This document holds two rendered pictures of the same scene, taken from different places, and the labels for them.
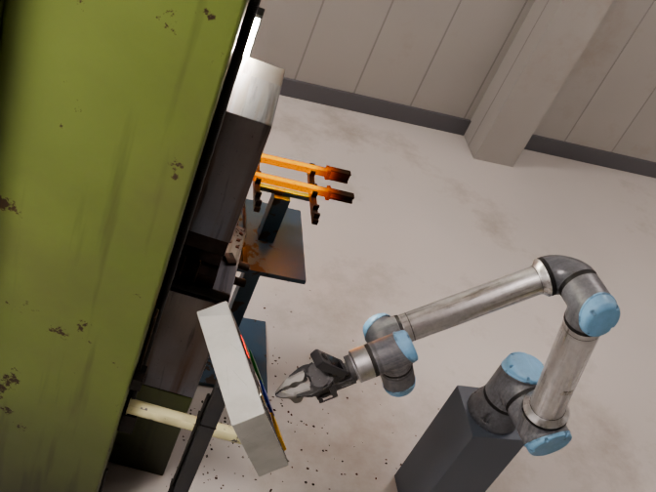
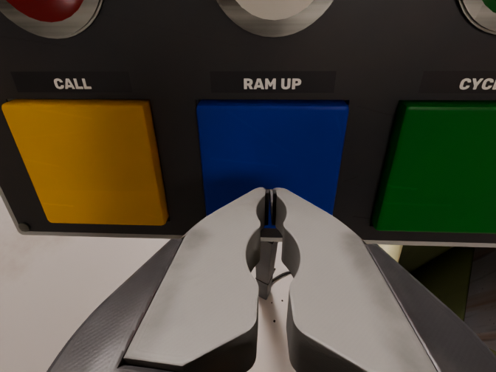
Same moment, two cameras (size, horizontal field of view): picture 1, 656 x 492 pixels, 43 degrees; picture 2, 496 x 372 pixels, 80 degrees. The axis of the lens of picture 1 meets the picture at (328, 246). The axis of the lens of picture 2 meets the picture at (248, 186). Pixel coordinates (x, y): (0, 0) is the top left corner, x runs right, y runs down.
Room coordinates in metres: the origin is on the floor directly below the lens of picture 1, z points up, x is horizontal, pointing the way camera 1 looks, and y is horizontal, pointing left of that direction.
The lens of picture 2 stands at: (1.49, -0.10, 1.15)
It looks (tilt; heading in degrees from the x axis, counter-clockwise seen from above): 59 degrees down; 132
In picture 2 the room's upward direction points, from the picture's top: 4 degrees counter-clockwise
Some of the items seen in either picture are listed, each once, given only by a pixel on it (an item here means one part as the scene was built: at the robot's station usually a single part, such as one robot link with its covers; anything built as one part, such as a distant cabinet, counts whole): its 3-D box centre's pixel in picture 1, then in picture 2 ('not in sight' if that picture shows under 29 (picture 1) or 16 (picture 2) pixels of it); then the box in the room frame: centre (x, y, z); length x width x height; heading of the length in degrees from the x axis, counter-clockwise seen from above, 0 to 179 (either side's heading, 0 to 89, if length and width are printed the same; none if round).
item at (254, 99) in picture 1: (186, 124); not in sight; (1.89, 0.49, 1.37); 0.42 x 0.39 x 0.40; 102
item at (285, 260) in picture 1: (265, 237); not in sight; (2.44, 0.23, 0.67); 0.40 x 0.30 x 0.02; 20
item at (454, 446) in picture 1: (456, 459); not in sight; (2.17, -0.78, 0.30); 0.22 x 0.22 x 0.60; 24
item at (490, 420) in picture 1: (498, 403); not in sight; (2.17, -0.78, 0.65); 0.19 x 0.19 x 0.10
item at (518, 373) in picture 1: (517, 382); not in sight; (2.16, -0.78, 0.79); 0.17 x 0.15 x 0.18; 34
